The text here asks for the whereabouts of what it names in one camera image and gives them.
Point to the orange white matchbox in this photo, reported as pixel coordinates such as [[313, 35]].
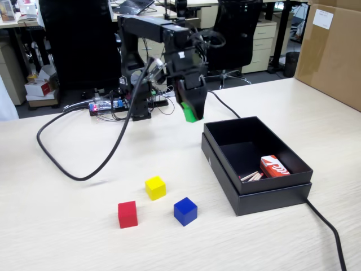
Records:
[[275, 166]]

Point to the black mesh office chair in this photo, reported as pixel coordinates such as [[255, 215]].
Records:
[[237, 36]]

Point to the beige low cabinet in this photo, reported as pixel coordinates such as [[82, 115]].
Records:
[[11, 65]]

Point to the wooden match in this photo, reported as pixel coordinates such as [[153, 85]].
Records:
[[258, 177], [249, 175], [253, 176]]

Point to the white small box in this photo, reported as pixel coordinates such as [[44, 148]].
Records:
[[29, 8]]

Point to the black open box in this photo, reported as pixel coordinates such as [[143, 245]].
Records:
[[268, 203]]

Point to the black cardboard box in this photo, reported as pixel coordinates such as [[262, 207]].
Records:
[[225, 132]]

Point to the open white cardboard box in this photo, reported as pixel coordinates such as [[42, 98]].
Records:
[[46, 73]]

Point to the black mesh trash bin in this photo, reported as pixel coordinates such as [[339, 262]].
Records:
[[292, 65]]

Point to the black high-back office chair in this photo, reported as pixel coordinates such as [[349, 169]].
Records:
[[81, 42]]

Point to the white and red carton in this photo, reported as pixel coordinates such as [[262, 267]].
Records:
[[36, 89]]

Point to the controller circuit board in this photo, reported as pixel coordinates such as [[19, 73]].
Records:
[[104, 105]]

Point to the black pole with white rings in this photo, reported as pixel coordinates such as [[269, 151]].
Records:
[[181, 5]]

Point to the beige drawer cabinet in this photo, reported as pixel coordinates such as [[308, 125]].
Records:
[[155, 50], [262, 42]]

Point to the red cube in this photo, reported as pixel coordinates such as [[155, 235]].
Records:
[[127, 215]]

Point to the blue cube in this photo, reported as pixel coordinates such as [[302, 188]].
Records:
[[184, 212]]

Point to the black laptop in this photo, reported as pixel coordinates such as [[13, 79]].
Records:
[[135, 5]]

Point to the green cube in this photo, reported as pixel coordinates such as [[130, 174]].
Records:
[[189, 115]]

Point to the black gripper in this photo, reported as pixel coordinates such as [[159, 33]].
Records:
[[186, 67]]

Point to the large brown cardboard box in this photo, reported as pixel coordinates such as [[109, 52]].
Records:
[[332, 56]]

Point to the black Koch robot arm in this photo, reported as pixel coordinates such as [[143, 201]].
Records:
[[146, 28]]

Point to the beige office desk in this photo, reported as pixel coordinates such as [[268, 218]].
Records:
[[160, 13], [11, 24]]

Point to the person in white clothing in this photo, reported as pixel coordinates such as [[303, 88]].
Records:
[[7, 104]]

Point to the yellow cube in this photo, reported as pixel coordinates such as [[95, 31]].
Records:
[[155, 188]]

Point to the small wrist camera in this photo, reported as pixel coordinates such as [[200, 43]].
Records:
[[156, 70]]

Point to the picture frame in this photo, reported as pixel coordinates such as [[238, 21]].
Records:
[[7, 11]]

